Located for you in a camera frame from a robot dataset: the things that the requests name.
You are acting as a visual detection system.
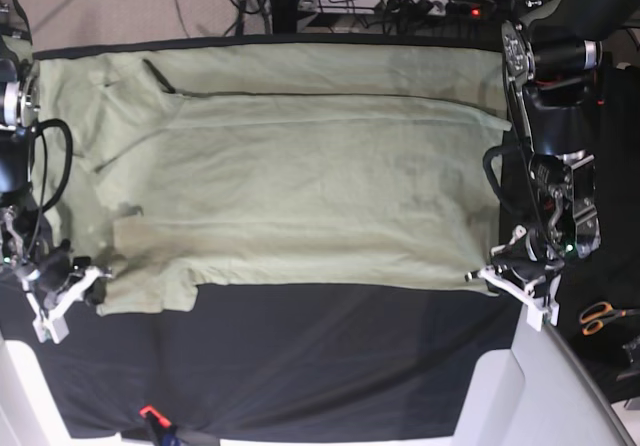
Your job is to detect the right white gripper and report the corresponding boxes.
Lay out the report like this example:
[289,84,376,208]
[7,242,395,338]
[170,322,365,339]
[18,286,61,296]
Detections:
[19,253,113,344]

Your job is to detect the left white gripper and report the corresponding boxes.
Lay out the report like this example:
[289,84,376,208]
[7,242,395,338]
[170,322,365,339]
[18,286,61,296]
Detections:
[464,225,561,331]

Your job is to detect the green T-shirt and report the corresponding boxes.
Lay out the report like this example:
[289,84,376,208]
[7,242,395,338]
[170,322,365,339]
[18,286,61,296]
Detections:
[40,44,508,315]

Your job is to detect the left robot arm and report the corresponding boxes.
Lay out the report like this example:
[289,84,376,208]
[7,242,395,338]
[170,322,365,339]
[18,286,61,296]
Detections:
[466,0,639,330]

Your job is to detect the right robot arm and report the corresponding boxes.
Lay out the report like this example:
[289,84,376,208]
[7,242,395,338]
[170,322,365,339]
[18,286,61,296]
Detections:
[1,3,112,344]

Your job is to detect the white plastic bin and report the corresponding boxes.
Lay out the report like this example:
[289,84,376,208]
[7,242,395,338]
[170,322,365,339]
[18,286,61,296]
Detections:
[452,309,634,446]

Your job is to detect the red clamp front edge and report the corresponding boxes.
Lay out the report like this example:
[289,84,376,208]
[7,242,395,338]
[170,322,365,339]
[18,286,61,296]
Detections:
[139,405,172,429]

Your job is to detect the orange handled scissors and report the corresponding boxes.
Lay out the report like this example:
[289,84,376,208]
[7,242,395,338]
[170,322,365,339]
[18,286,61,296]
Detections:
[579,301,639,336]

